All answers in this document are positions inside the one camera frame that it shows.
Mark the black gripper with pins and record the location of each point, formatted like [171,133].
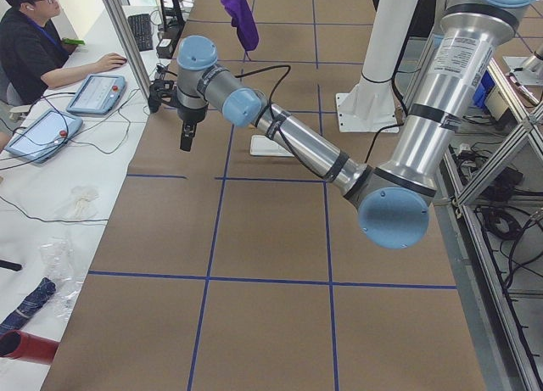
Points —
[189,114]

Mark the purple towel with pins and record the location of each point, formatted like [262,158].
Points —
[243,21]

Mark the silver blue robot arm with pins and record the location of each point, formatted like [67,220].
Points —
[392,199]

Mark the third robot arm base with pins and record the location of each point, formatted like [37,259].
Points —
[527,70]

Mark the white rack base tray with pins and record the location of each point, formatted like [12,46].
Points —
[261,146]

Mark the person's right hand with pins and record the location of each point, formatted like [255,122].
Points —
[110,61]

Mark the small black box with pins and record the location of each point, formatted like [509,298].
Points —
[164,48]

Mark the upper teach pendant tablet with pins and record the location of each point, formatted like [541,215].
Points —
[97,95]

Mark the teach pendant tablet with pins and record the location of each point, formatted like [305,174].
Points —
[97,95]
[41,140]

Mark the black keyboard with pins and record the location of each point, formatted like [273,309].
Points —
[141,28]

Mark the lower teach pendant tablet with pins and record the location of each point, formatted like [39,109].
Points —
[41,140]

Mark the person in black shirt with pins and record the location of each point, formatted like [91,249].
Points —
[32,53]

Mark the clear plastic bag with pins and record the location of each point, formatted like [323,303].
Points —
[66,265]

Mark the dark blue folded cloth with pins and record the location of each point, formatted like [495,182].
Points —
[30,305]

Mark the red cylinder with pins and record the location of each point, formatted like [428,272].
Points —
[18,345]

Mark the blue storage bin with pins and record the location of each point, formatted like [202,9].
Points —
[483,90]

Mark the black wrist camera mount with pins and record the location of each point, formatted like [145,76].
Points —
[162,90]

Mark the aluminium frame post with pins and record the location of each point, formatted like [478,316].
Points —
[140,70]

